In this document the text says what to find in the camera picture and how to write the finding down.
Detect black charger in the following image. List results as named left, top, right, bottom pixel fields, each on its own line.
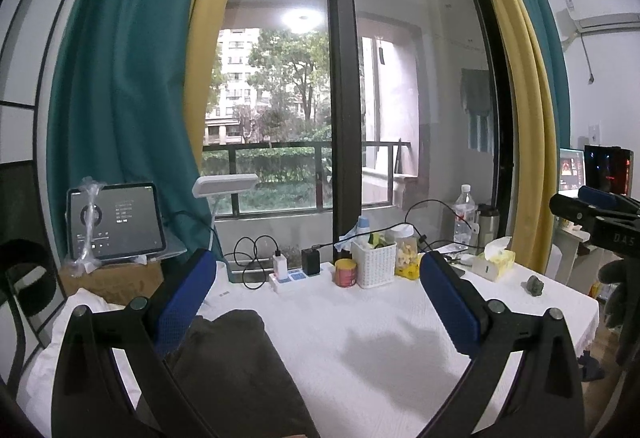
left=301, top=246, right=321, bottom=277

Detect metal thermos cup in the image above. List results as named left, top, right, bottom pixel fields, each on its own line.
left=475, top=204, right=501, bottom=250

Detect white desk lamp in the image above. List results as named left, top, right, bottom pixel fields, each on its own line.
left=192, top=173, right=259, bottom=271

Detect yellow tissue box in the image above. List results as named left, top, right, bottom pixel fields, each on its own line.
left=472, top=236, right=516, bottom=279

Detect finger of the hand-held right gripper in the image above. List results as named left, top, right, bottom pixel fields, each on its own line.
left=549, top=194, right=597, bottom=223
left=577, top=185, right=640, bottom=215

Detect person's right hand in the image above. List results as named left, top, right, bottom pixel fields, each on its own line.
left=597, top=258, right=640, bottom=331

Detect cardboard box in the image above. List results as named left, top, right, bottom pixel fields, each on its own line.
left=58, top=258, right=167, bottom=307

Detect white power strip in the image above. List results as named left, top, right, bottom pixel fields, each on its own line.
left=268, top=263, right=336, bottom=294

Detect dark olive shirt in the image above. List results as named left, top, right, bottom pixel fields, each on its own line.
left=164, top=309, right=322, bottom=438

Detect white air conditioner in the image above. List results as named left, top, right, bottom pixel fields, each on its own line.
left=554, top=0, right=640, bottom=40

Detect glass snack jar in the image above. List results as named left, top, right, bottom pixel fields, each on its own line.
left=392, top=224, right=419, bottom=270

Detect yellow curtain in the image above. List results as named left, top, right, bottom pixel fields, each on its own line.
left=182, top=0, right=262, bottom=199
left=449, top=0, right=559, bottom=280

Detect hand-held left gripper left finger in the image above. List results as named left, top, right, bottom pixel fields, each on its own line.
left=52, top=249, right=217, bottom=438

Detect clear plastic wrap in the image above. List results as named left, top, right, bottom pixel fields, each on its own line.
left=74, top=176, right=108, bottom=277

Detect long black charging cable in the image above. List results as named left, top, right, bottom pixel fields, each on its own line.
left=312, top=199, right=457, bottom=253

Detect white padded cloth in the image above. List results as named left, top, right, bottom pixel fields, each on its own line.
left=14, top=290, right=153, bottom=438

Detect tablet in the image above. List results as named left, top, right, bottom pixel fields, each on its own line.
left=66, top=182, right=167, bottom=262

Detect green stone figurine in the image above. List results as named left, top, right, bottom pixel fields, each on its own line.
left=523, top=275, right=546, bottom=300

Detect dark shoes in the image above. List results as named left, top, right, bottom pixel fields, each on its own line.
left=579, top=352, right=607, bottom=382

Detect black strap loop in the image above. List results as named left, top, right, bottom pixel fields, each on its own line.
left=0, top=240, right=57, bottom=379

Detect black computer case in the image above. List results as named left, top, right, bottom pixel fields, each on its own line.
left=583, top=145, right=635, bottom=197

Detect clear water bottle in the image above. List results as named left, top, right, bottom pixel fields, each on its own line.
left=453, top=184, right=476, bottom=250

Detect hanging grey clothes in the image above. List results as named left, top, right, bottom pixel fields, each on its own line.
left=459, top=68, right=494, bottom=152

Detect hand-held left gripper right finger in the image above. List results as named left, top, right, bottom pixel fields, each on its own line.
left=417, top=250, right=586, bottom=438

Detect computer monitor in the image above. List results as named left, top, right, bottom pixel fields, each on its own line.
left=558, top=148, right=586, bottom=192

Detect looped black cable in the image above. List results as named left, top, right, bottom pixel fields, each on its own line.
left=232, top=235, right=282, bottom=292

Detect red can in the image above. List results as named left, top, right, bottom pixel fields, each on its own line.
left=333, top=259, right=359, bottom=288

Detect white side desk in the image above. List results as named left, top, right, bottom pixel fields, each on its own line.
left=552, top=218, right=603, bottom=295

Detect white plastic basket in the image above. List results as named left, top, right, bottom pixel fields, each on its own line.
left=351, top=240, right=398, bottom=289

